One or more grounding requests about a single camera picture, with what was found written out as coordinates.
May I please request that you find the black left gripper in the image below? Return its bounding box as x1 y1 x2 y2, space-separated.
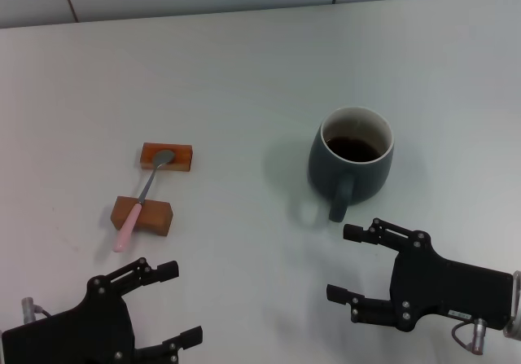
0 257 204 364

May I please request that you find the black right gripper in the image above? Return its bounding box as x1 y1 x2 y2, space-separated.
326 217 514 333

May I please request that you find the pink handled metal spoon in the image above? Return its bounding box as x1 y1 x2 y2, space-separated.
112 149 176 253

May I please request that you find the dark grey ceramic cup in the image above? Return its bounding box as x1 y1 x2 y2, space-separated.
307 105 395 223

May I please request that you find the arched brown wooden block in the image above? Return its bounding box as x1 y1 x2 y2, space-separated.
110 195 174 238

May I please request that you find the dark coffee liquid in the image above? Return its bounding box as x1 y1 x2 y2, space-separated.
325 134 383 164

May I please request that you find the flat orange wooden block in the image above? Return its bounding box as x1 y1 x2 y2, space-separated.
139 143 194 173

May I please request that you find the silver right gripper cable plug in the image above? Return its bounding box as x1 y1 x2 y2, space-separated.
451 317 489 356

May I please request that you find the silver gripper cable plug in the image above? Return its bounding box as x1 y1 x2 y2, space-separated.
451 317 489 356
20 297 52 324

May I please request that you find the silver left gripper cable plug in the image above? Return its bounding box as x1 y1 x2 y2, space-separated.
20 297 52 324

